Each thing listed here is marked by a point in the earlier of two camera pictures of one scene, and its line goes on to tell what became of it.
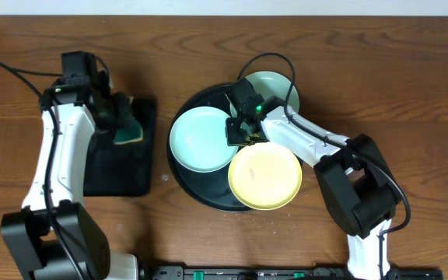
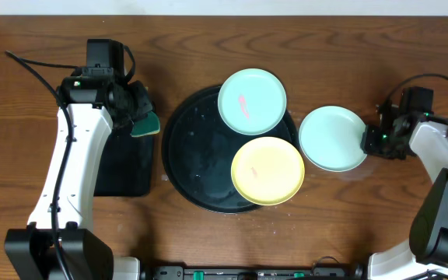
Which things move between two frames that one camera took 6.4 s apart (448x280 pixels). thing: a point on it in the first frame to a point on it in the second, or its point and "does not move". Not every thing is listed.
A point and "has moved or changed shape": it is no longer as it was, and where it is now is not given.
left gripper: [119, 113] to [139, 107]
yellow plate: [264, 176] does not move
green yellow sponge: [128, 127] has moved or changed shape
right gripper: [231, 138] to [370, 146]
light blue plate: [197, 139] to [330, 138]
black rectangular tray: [113, 169] does not move
